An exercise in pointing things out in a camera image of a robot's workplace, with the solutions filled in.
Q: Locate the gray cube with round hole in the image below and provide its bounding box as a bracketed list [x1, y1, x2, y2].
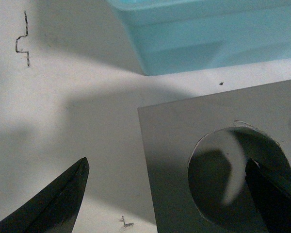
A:
[138, 80, 291, 233]

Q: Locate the light blue plastic box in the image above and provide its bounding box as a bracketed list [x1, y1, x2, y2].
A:
[109, 0, 291, 76]

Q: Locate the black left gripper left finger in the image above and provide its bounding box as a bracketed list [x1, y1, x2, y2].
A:
[0, 157, 89, 233]

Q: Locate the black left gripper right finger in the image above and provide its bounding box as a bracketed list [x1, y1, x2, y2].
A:
[245, 159, 291, 233]

